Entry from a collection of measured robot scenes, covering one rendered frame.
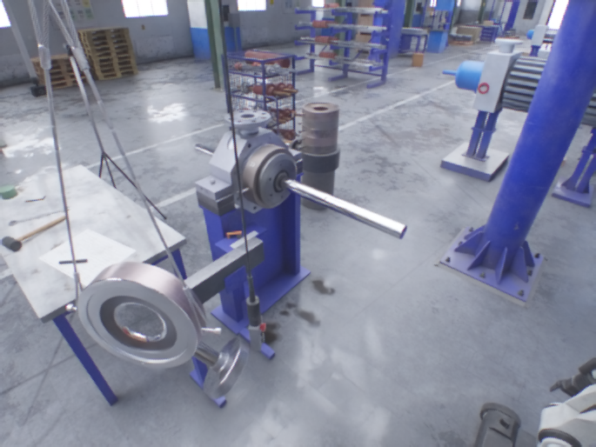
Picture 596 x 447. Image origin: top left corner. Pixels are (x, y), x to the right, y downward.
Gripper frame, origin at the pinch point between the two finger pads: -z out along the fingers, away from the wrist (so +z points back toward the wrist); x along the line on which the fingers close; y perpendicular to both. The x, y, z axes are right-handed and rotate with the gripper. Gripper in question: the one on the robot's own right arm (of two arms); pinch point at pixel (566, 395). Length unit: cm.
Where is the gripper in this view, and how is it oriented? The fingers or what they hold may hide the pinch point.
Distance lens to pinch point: 198.7
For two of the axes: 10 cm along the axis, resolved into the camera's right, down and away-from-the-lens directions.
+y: -6.0, 4.6, -6.5
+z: 1.6, -7.3, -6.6
